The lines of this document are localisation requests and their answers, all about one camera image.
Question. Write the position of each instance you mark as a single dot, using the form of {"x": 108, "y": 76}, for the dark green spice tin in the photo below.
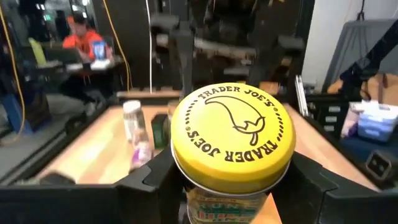
{"x": 160, "y": 130}

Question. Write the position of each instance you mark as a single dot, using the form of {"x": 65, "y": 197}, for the black diagonal boom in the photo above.
{"x": 370, "y": 62}

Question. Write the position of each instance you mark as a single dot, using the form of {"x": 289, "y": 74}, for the yellow lid Trader Joe's jar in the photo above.
{"x": 233, "y": 137}

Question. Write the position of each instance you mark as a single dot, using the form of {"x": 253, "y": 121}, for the grey fabric cover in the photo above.
{"x": 348, "y": 46}

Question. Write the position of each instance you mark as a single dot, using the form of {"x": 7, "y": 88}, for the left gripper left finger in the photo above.
{"x": 93, "y": 205}

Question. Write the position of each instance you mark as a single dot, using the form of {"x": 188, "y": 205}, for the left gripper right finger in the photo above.
{"x": 342, "y": 208}

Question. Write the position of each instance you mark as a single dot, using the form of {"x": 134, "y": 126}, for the person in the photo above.
{"x": 84, "y": 40}

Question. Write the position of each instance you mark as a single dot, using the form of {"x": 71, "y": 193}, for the blue cup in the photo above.
{"x": 99, "y": 49}

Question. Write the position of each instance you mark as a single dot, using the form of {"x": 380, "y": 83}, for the blue white plastic box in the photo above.
{"x": 377, "y": 121}

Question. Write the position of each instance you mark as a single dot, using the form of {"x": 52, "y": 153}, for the cardboard box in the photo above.
{"x": 382, "y": 87}

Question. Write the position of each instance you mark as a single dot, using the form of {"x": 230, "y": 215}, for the black drawer cabinet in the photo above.
{"x": 326, "y": 115}

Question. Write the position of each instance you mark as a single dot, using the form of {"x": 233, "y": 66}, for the white lid spice bottle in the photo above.
{"x": 133, "y": 118}

